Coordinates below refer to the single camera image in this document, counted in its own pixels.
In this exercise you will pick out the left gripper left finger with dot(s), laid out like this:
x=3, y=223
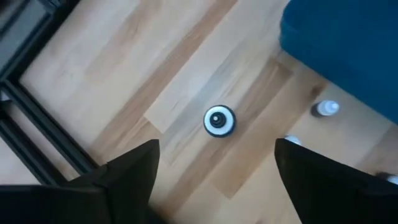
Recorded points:
x=133, y=180

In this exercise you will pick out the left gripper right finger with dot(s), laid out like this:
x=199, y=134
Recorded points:
x=326, y=186

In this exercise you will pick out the large black-tipped coloring bottle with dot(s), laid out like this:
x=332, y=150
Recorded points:
x=219, y=120

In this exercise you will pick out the small purple dropper bottle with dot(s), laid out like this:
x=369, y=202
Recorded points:
x=326, y=108

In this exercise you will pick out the blue plastic bin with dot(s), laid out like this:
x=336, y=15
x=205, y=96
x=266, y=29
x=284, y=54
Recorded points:
x=342, y=46

